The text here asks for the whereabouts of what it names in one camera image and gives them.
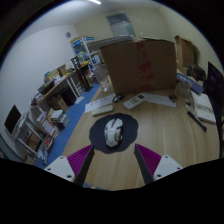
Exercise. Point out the white paper sheet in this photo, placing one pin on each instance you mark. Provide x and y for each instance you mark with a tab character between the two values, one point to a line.
161	100

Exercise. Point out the wooden side desk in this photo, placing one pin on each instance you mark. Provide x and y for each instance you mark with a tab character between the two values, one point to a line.
56	86

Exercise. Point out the blue glass display cabinet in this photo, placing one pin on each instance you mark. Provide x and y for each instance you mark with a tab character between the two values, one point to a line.
81	48

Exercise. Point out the round wall clock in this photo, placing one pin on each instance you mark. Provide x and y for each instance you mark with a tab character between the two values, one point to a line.
68	34

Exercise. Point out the ceiling tube light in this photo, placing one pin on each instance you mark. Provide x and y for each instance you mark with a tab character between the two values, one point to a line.
94	2

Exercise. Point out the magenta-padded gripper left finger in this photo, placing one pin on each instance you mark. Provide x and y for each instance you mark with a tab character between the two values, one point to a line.
61	165

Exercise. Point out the clear plastic cup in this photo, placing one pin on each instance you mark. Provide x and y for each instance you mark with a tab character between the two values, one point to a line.
105	85

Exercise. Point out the white book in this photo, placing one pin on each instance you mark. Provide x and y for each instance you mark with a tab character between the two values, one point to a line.
204	106

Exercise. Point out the wall air vent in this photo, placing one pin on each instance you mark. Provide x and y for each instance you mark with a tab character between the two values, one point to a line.
120	25

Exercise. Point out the small open cardboard box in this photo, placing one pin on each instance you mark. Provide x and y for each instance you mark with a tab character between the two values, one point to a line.
185	53

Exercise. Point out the white shelf unit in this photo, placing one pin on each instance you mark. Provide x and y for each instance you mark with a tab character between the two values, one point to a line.
30	133

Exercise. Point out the white printed paper strip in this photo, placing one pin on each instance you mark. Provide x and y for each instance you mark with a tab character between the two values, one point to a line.
98	104

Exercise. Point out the translucent plastic container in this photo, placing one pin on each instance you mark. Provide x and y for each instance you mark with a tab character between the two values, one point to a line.
183	90

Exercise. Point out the black bag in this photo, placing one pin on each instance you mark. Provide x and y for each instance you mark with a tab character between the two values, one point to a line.
196	71

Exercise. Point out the dark grey mouse pad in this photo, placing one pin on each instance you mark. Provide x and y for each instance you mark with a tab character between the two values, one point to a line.
130	128

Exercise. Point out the black floor stand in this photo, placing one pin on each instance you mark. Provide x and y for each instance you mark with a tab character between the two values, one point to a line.
83	76

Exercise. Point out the white and grey computer mouse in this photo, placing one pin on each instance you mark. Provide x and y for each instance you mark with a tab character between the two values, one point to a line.
113	131

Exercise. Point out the black glasses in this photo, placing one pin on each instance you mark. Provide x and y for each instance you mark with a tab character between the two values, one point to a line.
117	98

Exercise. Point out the black monitor screen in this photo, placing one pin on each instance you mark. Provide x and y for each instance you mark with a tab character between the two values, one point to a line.
215	85

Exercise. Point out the black marker pen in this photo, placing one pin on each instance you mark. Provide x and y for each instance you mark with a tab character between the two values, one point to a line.
196	120

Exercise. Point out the plain white flat remote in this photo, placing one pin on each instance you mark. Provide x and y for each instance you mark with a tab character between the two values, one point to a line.
102	110

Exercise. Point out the large taped cardboard box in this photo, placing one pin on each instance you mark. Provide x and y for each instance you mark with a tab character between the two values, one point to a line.
130	66

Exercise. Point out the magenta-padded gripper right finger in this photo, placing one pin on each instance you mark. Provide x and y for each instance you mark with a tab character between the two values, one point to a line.
166	165

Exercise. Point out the blue book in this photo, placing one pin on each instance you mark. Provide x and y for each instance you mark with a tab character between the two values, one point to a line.
191	83

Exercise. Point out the small brown black clip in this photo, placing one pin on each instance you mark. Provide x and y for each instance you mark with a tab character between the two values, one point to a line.
173	97

